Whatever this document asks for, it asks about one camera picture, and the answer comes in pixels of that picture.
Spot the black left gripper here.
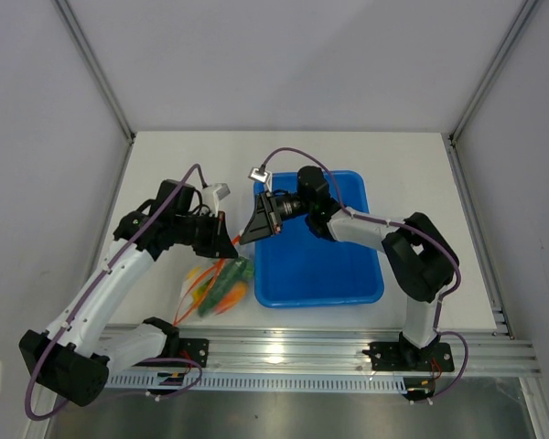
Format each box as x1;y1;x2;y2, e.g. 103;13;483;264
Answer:
173;209;238;259

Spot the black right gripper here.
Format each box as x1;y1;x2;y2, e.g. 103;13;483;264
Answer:
239;191;312;247

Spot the dark green cucumber toy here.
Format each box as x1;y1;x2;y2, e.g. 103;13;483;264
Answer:
198;257;253;317

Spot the clear zip top bag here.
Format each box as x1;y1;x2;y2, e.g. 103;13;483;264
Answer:
173;236;254;327

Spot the yellow orange mango toy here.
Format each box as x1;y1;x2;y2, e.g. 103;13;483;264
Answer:
192;281;210;299

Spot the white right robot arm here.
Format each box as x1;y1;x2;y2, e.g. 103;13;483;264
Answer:
240;166;461;370

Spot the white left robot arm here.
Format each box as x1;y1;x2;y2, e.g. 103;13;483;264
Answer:
19;179;238;407

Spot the blue plastic bin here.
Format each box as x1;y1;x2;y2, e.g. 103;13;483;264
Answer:
252;170;384;308

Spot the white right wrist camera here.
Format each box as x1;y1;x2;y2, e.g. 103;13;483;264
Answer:
248;165;273;192

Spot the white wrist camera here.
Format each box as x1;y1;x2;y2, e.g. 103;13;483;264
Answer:
201;183;231;215
248;165;273;192

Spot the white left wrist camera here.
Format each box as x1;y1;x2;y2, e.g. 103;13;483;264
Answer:
201;183;231;215

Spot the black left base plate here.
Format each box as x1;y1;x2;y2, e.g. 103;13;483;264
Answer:
177;338;210;368

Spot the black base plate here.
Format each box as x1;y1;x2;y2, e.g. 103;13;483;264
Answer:
362;341;455;372
177;338;210;368

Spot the white slotted cable duct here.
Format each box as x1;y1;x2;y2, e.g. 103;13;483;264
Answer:
106;370;406;394

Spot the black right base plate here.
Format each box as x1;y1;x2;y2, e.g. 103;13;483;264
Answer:
362;341;455;372

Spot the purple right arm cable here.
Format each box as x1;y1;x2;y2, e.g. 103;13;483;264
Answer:
260;146;462;330

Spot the right aluminium frame post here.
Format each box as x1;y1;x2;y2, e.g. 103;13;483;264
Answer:
447;0;544;143

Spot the aluminium frame post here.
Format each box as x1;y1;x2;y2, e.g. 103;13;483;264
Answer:
49;0;135;143
447;0;544;143

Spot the aluminium mounting rail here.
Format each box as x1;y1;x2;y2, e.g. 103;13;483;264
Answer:
180;327;542;377

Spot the left aluminium frame post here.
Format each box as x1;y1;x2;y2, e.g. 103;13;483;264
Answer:
49;0;135;143

